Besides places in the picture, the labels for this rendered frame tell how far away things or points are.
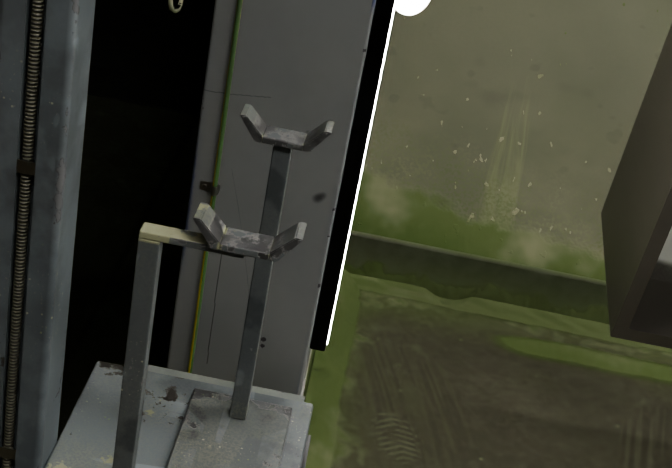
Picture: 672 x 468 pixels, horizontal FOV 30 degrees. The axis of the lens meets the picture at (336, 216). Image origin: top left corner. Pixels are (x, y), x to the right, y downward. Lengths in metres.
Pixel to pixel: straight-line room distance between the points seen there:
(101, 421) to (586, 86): 2.08
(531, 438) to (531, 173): 0.71
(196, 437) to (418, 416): 1.45
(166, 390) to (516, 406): 1.54
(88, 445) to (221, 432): 0.12
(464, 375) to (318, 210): 1.31
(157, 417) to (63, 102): 0.38
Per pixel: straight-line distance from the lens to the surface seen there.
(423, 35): 3.08
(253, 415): 1.24
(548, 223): 3.03
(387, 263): 3.01
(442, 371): 2.77
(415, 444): 2.54
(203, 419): 1.23
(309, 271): 1.56
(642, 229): 2.14
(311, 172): 1.50
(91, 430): 1.21
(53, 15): 0.95
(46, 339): 1.08
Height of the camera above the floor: 1.53
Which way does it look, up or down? 27 degrees down
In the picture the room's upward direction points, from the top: 11 degrees clockwise
